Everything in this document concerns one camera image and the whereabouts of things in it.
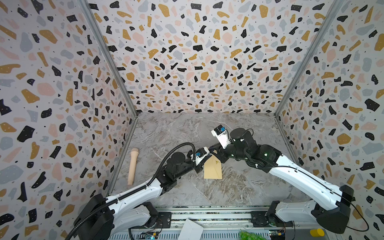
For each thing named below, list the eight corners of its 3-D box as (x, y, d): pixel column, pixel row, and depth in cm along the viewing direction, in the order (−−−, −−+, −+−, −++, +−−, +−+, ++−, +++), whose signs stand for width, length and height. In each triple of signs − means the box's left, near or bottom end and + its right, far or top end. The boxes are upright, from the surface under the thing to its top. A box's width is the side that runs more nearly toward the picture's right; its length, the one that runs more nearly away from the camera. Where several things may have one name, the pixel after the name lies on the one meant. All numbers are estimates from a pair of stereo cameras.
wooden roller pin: (126, 185, 87) (124, 183, 84) (133, 151, 102) (131, 148, 99) (133, 184, 87) (131, 182, 84) (138, 150, 102) (137, 147, 99)
